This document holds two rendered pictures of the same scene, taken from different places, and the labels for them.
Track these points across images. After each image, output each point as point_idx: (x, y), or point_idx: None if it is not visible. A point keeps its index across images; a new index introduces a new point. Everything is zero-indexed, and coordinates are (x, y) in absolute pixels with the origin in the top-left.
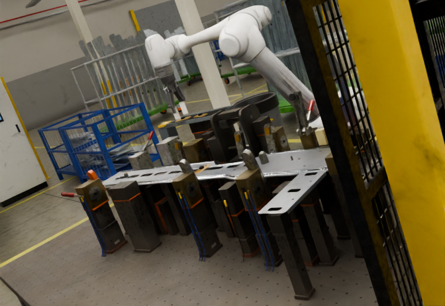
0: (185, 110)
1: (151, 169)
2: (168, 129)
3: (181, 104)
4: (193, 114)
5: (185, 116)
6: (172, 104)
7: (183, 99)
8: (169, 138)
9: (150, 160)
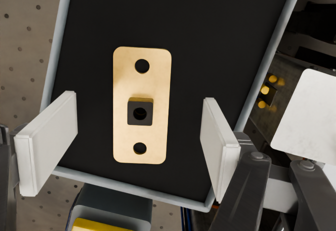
0: (68, 117)
1: (328, 164)
2: (140, 209)
3: (46, 156)
4: (57, 56)
5: None
6: (296, 173)
7: (0, 152)
8: (319, 117)
9: (202, 228)
